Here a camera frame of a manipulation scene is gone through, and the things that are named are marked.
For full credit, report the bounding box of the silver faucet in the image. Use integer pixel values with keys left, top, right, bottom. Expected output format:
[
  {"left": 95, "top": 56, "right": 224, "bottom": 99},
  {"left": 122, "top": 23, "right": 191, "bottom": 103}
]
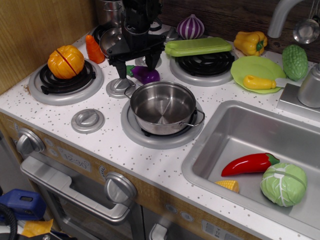
[{"left": 267, "top": 0, "right": 303, "bottom": 39}]

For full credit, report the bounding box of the purple striped toy onion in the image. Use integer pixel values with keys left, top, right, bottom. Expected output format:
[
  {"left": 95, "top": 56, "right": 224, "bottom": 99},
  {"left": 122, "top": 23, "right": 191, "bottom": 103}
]
[{"left": 177, "top": 14, "right": 205, "bottom": 40}]

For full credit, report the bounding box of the yellow toy bell pepper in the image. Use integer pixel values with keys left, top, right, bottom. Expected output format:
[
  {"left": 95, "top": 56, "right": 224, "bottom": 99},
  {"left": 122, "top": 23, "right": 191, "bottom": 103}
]
[{"left": 233, "top": 31, "right": 268, "bottom": 56}]

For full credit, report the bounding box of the yellow toy corn piece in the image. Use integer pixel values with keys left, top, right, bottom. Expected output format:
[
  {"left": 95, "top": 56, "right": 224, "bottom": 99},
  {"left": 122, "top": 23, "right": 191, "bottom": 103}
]
[{"left": 215, "top": 180, "right": 240, "bottom": 193}]

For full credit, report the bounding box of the front left stove burner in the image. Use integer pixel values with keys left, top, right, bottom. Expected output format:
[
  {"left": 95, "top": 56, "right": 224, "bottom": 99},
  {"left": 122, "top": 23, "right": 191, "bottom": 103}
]
[{"left": 28, "top": 59, "right": 104, "bottom": 106}]

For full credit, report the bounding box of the silver faucet handle base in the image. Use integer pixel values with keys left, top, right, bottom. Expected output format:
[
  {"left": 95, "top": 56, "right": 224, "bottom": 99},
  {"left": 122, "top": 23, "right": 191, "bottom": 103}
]
[{"left": 277, "top": 64, "right": 320, "bottom": 121}]

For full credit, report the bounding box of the light green plastic plate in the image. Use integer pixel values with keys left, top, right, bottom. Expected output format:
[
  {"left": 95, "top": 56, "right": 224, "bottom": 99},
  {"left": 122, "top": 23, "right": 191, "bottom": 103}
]
[{"left": 230, "top": 56, "right": 286, "bottom": 94}]

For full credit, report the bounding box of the stainless steel pot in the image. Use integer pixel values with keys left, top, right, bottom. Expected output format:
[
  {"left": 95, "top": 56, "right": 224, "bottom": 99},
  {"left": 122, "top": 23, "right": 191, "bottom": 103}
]
[{"left": 125, "top": 81, "right": 206, "bottom": 136}]

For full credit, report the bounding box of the silver oven knob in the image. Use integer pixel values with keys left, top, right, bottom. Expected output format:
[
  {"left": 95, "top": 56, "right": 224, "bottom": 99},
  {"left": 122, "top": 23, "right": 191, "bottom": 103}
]
[
  {"left": 16, "top": 127, "right": 46, "bottom": 156},
  {"left": 104, "top": 171, "right": 137, "bottom": 204}
]

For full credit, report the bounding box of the green plastic cutting board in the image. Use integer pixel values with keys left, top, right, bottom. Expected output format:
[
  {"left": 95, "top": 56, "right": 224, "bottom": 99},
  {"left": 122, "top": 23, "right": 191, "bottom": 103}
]
[{"left": 164, "top": 37, "right": 233, "bottom": 57}]

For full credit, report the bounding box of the silver stovetop knob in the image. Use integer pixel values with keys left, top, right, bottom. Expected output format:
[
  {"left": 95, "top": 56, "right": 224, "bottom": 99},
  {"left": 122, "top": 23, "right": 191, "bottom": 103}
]
[
  {"left": 106, "top": 78, "right": 136, "bottom": 99},
  {"left": 134, "top": 55, "right": 162, "bottom": 70},
  {"left": 71, "top": 108, "right": 105, "bottom": 134}
]

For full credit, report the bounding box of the silver stovetop knob upper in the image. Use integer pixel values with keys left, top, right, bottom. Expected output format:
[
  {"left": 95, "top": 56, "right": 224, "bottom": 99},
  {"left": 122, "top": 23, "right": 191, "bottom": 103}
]
[{"left": 106, "top": 78, "right": 136, "bottom": 99}]

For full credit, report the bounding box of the silver oven knob left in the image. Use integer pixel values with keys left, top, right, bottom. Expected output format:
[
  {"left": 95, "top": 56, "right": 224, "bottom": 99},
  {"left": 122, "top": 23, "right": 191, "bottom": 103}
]
[{"left": 16, "top": 127, "right": 46, "bottom": 156}]

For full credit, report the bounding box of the purple toy eggplant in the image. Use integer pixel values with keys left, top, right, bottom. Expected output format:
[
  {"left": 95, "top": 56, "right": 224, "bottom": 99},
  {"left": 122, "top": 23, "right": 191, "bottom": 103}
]
[{"left": 126, "top": 65, "right": 161, "bottom": 85}]

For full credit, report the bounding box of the silver oven knob right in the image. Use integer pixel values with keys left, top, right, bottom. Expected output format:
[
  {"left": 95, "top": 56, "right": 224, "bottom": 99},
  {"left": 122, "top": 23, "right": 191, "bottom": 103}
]
[{"left": 104, "top": 171, "right": 137, "bottom": 204}]

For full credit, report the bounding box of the steel pot lid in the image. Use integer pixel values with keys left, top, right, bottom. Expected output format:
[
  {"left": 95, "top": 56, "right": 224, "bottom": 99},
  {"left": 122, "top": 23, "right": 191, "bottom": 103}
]
[{"left": 99, "top": 27, "right": 122, "bottom": 59}]

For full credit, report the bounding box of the red toy chili pepper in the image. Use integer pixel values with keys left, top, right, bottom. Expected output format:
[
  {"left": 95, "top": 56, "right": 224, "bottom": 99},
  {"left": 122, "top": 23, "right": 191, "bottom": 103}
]
[{"left": 221, "top": 152, "right": 280, "bottom": 177}]

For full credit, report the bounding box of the orange toy pumpkin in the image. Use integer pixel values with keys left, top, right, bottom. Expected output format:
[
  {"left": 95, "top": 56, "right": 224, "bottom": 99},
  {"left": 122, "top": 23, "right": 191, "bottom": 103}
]
[{"left": 47, "top": 45, "right": 85, "bottom": 80}]

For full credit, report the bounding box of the silver sink basin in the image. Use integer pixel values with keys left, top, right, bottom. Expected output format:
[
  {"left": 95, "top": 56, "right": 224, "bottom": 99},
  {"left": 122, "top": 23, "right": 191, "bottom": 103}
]
[{"left": 182, "top": 100, "right": 320, "bottom": 240}]

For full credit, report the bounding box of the silver stovetop knob lower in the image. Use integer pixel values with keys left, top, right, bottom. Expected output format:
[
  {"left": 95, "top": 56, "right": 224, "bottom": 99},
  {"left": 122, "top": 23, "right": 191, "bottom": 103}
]
[{"left": 71, "top": 108, "right": 105, "bottom": 134}]

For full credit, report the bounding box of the black cable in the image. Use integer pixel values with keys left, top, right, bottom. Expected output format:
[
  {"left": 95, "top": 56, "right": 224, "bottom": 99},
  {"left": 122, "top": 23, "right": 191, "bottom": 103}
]
[{"left": 0, "top": 202, "right": 19, "bottom": 240}]

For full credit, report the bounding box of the back right stove burner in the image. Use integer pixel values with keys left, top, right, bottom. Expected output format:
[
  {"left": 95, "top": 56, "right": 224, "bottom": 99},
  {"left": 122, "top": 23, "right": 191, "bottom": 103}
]
[{"left": 169, "top": 51, "right": 238, "bottom": 87}]

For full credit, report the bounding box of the green toy bitter gourd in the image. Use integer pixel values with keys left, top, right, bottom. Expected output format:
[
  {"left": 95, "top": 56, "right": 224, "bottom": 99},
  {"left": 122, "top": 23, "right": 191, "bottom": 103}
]
[{"left": 282, "top": 44, "right": 308, "bottom": 81}]

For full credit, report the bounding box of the yellow handled toy knife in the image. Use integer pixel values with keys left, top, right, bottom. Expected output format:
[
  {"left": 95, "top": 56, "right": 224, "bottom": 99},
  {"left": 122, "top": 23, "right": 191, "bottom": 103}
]
[{"left": 242, "top": 75, "right": 297, "bottom": 90}]

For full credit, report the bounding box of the silver oven door handle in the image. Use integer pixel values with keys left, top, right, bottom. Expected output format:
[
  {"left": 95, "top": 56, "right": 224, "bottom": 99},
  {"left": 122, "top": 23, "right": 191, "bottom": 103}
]
[{"left": 20, "top": 156, "right": 130, "bottom": 225}]

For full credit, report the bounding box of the green toy cabbage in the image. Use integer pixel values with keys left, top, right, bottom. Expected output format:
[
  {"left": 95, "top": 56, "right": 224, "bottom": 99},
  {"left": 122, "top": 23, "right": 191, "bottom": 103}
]
[{"left": 260, "top": 163, "right": 308, "bottom": 207}]

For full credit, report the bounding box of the blue plastic device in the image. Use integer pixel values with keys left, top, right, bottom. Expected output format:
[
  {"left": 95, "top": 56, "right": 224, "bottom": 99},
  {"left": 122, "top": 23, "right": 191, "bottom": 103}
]
[{"left": 0, "top": 189, "right": 47, "bottom": 221}]

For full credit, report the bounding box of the hanging metal ladle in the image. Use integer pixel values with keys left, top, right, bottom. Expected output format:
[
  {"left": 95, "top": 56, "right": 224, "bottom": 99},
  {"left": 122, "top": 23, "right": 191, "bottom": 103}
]
[{"left": 292, "top": 0, "right": 320, "bottom": 45}]

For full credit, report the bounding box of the yellow cloth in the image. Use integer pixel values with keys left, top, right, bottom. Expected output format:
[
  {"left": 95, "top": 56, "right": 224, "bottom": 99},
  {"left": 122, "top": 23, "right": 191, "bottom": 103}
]
[{"left": 21, "top": 219, "right": 54, "bottom": 238}]

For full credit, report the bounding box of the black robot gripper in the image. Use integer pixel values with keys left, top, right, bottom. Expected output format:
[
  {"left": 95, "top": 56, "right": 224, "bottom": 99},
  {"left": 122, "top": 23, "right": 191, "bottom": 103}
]
[{"left": 107, "top": 0, "right": 165, "bottom": 79}]

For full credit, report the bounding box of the front right stove burner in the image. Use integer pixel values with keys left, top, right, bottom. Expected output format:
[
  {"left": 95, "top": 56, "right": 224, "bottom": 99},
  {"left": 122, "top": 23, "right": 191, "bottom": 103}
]
[{"left": 120, "top": 101, "right": 205, "bottom": 150}]

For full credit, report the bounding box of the orange toy carrot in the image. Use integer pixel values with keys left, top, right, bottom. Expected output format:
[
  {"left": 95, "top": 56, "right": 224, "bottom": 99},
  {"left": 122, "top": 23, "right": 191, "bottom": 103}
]
[{"left": 85, "top": 34, "right": 105, "bottom": 64}]

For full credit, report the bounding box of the tall steel pot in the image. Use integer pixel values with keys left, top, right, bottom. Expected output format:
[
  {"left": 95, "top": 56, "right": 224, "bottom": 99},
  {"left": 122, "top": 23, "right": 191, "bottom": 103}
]
[{"left": 94, "top": 0, "right": 124, "bottom": 28}]

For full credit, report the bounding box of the silver stovetop knob back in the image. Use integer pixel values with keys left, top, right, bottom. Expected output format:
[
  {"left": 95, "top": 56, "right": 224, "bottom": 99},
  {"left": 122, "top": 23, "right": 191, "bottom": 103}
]
[{"left": 134, "top": 55, "right": 162, "bottom": 70}]

